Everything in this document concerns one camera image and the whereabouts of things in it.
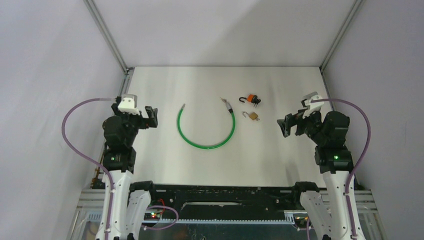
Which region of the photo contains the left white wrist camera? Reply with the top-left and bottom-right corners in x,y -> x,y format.
116,94 -> 141,116

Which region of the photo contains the green cable lock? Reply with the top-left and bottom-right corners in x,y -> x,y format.
176,99 -> 237,150

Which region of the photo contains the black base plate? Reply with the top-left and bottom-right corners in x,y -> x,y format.
129,181 -> 321,222

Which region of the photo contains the orange black padlock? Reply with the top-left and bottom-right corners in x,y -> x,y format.
238,94 -> 259,104

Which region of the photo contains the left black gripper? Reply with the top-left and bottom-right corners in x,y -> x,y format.
111,103 -> 157,147

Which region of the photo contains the left aluminium frame rail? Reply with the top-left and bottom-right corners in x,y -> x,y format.
83,0 -> 135,186

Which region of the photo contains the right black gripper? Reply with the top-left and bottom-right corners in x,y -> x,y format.
277,105 -> 328,145

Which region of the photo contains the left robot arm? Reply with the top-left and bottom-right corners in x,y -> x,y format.
95,103 -> 158,240

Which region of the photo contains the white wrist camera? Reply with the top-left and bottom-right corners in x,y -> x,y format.
301,91 -> 324,119
116,94 -> 141,116

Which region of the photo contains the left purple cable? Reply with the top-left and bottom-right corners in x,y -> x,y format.
61,97 -> 180,240

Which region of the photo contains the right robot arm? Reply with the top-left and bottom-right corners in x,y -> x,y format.
276,110 -> 365,240

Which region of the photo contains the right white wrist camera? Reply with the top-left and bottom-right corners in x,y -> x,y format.
301,91 -> 324,119

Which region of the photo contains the aluminium frame rail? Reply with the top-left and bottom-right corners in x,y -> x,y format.
83,0 -> 135,186
319,0 -> 366,98

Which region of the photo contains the right aluminium frame rail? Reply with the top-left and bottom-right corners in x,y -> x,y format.
319,0 -> 366,98

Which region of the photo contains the small brass padlock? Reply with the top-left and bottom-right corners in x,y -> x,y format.
242,111 -> 259,121

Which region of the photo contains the black-headed key bunch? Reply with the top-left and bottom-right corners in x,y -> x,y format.
252,98 -> 262,108

